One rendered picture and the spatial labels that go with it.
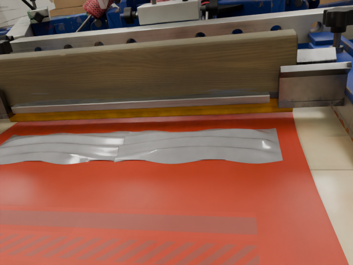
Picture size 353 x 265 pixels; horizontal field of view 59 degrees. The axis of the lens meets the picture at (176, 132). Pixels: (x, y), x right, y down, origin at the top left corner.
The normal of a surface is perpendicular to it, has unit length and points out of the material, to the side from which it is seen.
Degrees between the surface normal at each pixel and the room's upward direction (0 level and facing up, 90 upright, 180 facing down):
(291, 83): 90
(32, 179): 0
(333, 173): 0
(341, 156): 0
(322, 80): 90
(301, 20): 90
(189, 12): 90
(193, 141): 33
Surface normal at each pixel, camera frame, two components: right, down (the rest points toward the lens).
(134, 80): -0.17, 0.47
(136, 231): -0.12, -0.88
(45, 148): -0.18, -0.48
